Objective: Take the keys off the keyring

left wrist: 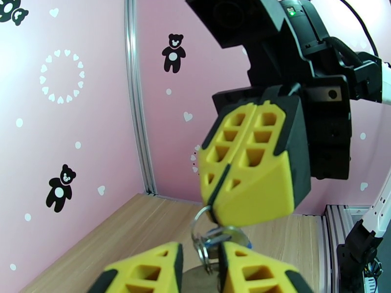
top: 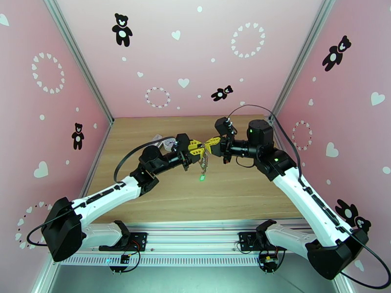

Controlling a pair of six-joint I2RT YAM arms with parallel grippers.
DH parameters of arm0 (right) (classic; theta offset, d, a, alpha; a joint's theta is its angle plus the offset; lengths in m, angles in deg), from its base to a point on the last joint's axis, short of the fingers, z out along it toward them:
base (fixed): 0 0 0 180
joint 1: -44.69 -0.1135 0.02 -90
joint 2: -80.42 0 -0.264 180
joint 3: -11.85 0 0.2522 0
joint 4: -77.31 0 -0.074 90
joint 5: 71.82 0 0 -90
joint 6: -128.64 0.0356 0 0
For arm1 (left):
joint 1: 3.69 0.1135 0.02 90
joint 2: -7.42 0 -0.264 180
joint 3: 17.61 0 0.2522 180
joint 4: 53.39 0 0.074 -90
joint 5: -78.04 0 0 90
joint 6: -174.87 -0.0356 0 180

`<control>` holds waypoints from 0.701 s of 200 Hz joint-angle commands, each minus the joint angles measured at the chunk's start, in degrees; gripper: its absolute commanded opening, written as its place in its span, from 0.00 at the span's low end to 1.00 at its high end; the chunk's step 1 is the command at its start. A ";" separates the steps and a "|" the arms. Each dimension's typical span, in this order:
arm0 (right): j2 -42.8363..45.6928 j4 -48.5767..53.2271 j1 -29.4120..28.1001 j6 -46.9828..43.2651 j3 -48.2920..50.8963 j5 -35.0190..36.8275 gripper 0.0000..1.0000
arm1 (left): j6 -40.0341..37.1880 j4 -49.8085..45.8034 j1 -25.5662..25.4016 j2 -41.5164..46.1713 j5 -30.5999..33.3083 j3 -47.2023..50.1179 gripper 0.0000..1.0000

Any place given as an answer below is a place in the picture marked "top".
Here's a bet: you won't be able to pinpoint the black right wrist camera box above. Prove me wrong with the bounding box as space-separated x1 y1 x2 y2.
215 117 236 139

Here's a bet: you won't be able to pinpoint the white perforated cable duct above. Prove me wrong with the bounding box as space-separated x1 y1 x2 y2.
58 254 337 267

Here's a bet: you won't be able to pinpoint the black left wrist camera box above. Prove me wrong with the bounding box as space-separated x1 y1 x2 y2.
175 133 190 154

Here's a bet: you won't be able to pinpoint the grey metal panel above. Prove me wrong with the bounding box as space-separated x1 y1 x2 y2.
48 264 348 293

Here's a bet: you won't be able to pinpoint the aluminium corner post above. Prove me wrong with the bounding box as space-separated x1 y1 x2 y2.
268 0 337 123
41 0 115 126

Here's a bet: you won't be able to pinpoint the black base wire loop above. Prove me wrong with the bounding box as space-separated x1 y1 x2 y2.
109 238 142 273
258 240 290 274

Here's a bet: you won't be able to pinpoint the silver keys and rings bunch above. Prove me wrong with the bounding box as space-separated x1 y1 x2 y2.
200 156 212 176

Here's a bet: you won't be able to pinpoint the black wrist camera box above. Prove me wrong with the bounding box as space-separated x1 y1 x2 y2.
215 117 236 139
175 133 190 154

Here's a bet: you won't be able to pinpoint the grey metal carabiner keyring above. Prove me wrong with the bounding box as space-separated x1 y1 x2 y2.
198 147 212 167

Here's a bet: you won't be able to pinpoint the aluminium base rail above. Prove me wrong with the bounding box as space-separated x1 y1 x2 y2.
48 220 338 256

